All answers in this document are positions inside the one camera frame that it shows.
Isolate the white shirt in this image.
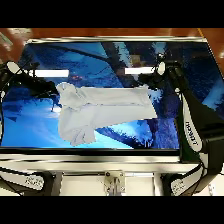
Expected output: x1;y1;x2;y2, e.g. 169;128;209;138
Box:
55;81;158;148

